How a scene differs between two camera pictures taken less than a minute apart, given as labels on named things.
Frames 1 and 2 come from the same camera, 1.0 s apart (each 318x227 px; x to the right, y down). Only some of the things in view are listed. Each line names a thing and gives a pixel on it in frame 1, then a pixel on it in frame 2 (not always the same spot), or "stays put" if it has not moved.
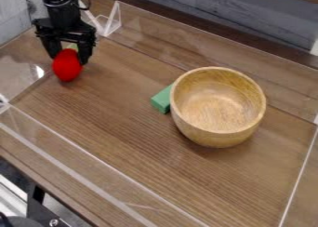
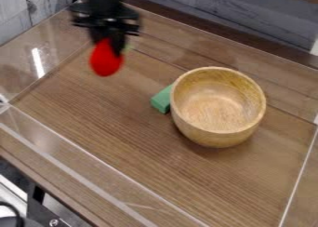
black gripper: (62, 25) to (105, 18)
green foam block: (161, 99) stays put
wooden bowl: (217, 103) stays put
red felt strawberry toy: (66, 64) to (104, 60)
